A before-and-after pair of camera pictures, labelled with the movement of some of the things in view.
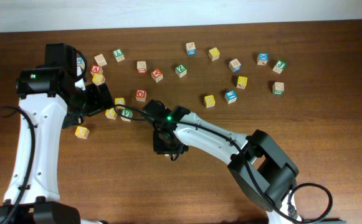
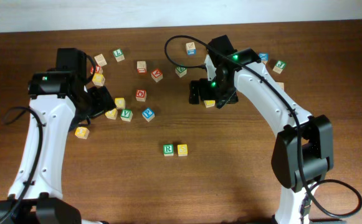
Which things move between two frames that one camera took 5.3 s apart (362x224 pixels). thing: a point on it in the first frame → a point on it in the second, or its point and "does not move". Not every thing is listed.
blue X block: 262,58 does not move
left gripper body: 95,101 does not move
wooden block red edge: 141,67 does not move
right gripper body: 160,143 → 214,88
